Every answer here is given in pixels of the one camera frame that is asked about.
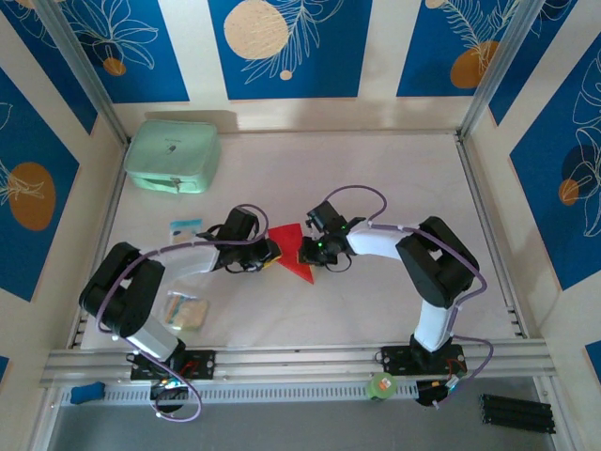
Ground red paper sheet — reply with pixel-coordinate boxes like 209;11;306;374
266;221;316;287

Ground small blue and white packet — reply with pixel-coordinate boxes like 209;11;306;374
168;218;204;245

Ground clear bag of beige snacks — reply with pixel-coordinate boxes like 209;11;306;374
163;289;210;333

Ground mint green zipper pouch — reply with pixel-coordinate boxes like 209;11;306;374
123;120;223;195

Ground green tape roll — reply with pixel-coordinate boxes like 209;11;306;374
365;373;398;403

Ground blue bone-shaped foam piece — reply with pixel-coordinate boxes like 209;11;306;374
69;382;105;406

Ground long aluminium mounting rail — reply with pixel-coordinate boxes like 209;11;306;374
39;340;558;389

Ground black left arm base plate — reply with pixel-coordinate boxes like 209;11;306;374
130;350;217;381

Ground grey slotted cable duct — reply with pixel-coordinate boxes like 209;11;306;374
58;379;419;406

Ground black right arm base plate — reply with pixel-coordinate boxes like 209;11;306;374
380;345;467;377

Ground aluminium table side rail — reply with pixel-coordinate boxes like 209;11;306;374
455;134;528;340
68;140;131;349

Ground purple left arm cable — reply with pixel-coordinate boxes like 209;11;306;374
96;203;270;424

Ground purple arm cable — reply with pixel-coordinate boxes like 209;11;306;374
326;185;495;410
96;203;270;424

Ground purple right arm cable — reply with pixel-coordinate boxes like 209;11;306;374
326;185;495;410

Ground aluminium frame post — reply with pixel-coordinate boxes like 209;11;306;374
35;0;131;147
457;0;548;140

